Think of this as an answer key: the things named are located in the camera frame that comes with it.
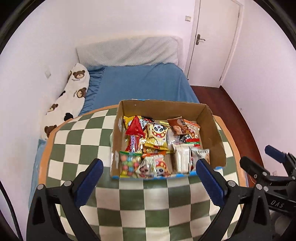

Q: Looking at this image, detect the green white checkered mat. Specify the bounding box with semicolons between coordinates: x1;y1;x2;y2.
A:
38;104;247;241

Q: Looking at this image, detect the brown pastry packet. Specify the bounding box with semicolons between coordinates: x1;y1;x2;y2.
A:
167;116;190;135

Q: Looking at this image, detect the white wafer packet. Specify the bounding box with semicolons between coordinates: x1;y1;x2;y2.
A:
173;144;191;174

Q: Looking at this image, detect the blue bed sheet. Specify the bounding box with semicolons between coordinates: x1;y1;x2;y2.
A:
31;63;198;190

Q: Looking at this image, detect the colourful candy ball bag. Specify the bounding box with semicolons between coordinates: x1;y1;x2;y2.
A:
120;151;142;178

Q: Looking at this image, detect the black cable left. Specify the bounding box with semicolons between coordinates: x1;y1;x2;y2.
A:
0;180;24;241

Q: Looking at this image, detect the metal door handle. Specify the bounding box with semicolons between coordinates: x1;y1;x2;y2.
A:
196;34;205;45

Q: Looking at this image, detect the orange panda seed packet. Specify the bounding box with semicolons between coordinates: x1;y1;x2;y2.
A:
184;119;200;138

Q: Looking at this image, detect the instant noodle packet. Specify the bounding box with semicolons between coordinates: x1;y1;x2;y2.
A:
123;115;154;153

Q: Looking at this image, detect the bear print pillow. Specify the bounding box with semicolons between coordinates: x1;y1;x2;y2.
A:
40;63;90;140

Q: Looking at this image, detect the white door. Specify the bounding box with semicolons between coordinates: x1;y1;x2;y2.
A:
185;0;241;87

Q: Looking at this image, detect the wall light switch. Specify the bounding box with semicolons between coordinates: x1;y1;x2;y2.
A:
185;16;191;22

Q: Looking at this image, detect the wall socket left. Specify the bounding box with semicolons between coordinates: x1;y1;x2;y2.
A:
45;70;51;79

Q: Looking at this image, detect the cranberry oat cookie packet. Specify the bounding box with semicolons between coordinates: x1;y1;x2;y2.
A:
191;147;210;170

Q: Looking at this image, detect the yellow panda snack packet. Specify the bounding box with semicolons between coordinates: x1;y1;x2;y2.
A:
144;123;168;151

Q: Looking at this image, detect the cardboard milk box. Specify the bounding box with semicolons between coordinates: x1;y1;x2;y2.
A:
110;100;226;179

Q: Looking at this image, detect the white quilted headboard cushion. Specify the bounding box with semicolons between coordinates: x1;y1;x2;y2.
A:
76;36;184;68

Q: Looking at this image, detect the small white panda packet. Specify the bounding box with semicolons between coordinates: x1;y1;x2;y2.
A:
135;156;157;179

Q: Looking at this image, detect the red spicy strip packet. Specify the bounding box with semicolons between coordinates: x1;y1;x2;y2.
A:
185;138;201;149

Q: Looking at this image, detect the small red snack packet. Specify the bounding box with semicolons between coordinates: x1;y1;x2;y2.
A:
125;115;144;137

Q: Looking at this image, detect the clear yellow-edged snack bag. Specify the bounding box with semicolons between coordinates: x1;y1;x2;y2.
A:
166;128;184;151

